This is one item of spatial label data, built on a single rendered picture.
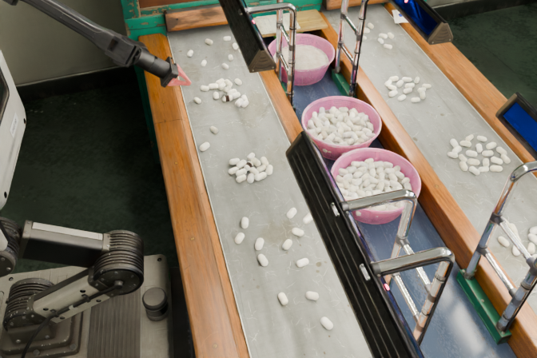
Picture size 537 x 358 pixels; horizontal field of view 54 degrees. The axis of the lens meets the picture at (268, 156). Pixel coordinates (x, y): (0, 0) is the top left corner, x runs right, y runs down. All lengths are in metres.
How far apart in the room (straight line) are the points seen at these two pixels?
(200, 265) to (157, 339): 0.33
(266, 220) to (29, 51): 2.07
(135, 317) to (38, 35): 1.93
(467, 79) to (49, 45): 2.20
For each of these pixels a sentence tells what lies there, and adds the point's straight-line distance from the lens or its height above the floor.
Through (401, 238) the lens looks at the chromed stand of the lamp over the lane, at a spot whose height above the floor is 0.97.
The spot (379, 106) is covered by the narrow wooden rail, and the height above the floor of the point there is 0.76.
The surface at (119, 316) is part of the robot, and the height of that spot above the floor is 0.48.
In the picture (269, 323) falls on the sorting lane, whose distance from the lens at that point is 1.32.
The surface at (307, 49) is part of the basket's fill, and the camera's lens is 2.21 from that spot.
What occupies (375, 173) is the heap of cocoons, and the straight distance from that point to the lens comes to 1.67.
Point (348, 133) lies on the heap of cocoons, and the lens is 1.78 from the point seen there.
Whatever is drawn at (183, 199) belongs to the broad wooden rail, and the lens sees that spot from 1.54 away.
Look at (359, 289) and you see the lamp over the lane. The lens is 0.98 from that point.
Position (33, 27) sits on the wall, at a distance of 3.17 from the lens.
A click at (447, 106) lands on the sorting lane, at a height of 0.74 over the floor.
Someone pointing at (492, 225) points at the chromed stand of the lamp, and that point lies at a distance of 1.34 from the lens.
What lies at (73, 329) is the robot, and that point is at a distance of 1.68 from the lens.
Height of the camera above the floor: 1.90
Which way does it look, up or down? 44 degrees down
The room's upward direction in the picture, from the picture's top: straight up
